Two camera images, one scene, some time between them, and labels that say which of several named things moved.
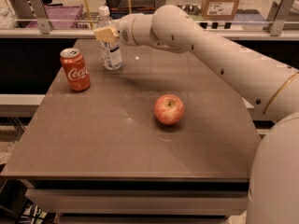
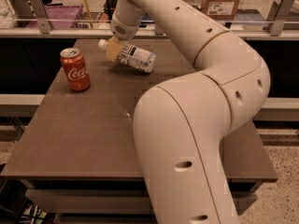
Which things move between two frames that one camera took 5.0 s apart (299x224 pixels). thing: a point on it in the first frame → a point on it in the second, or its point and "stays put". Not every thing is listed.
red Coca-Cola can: [76, 68] stays put
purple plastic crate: [60, 17] stays put
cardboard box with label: [220, 2] stays put
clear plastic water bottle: [110, 52] → [133, 56]
